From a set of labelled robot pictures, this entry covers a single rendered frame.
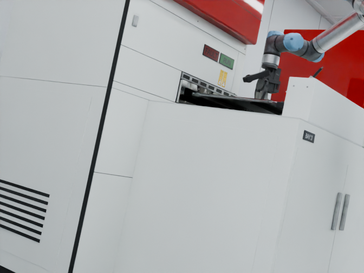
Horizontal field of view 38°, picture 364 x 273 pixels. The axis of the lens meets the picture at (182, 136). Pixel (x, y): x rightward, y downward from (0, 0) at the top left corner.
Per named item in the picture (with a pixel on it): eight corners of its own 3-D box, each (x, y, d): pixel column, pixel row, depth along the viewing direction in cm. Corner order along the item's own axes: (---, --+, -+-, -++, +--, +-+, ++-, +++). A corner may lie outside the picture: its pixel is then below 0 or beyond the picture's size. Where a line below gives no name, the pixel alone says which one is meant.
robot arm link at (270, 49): (276, 28, 232) (264, 31, 239) (271, 53, 231) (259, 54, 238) (289, 33, 236) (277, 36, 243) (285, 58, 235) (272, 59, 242)
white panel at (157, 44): (106, 86, 187) (130, -23, 189) (227, 127, 252) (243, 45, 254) (113, 87, 185) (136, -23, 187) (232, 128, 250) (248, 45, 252)
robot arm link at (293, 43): (312, 37, 228) (294, 40, 237) (292, 29, 222) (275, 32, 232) (308, 55, 227) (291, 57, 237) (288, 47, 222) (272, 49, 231)
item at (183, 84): (175, 102, 215) (179, 79, 216) (231, 121, 250) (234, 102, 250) (178, 102, 214) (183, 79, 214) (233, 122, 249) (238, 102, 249)
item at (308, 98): (280, 117, 174) (288, 76, 175) (339, 143, 218) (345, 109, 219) (307, 121, 168) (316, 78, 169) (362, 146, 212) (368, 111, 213)
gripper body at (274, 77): (278, 94, 234) (283, 67, 235) (261, 89, 231) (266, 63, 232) (270, 95, 241) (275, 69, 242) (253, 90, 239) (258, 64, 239)
